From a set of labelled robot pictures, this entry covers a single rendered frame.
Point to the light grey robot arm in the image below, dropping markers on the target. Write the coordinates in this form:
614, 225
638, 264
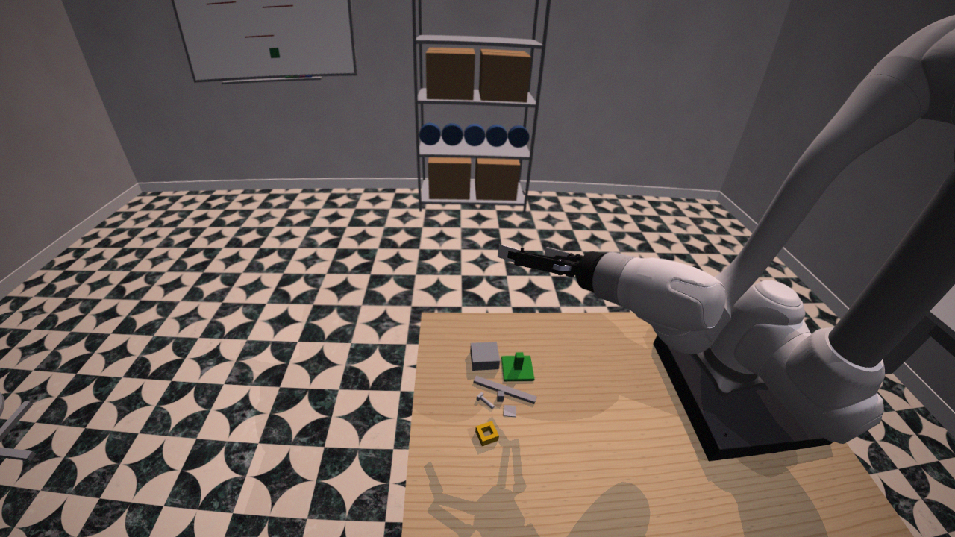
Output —
829, 380

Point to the yellow square nut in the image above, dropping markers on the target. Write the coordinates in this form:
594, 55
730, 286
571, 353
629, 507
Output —
485, 440

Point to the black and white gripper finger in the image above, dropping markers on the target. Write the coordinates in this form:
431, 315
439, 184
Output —
536, 261
553, 252

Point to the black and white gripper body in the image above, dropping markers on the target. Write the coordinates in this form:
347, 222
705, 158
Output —
584, 270

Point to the grey flat bar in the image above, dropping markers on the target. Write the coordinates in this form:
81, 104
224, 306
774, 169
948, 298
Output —
507, 390

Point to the green flat plate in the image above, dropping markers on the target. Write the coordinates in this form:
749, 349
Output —
518, 369

